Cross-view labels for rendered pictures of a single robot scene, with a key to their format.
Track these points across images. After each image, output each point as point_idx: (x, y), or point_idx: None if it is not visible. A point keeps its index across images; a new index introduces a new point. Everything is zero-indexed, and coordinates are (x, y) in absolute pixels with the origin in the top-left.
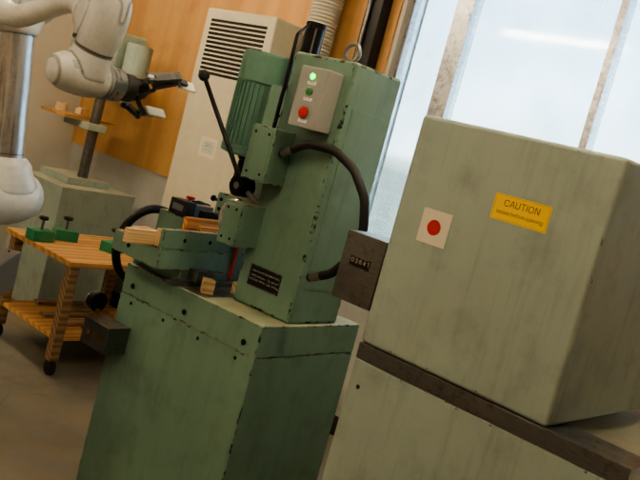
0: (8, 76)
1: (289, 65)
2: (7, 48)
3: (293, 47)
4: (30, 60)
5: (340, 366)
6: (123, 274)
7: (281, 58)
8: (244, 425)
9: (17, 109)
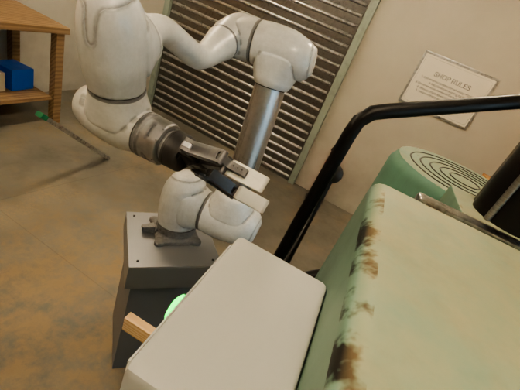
0: (244, 122)
1: (296, 214)
2: (251, 97)
3: (327, 159)
4: (265, 112)
5: None
6: None
7: (431, 190)
8: None
9: (242, 152)
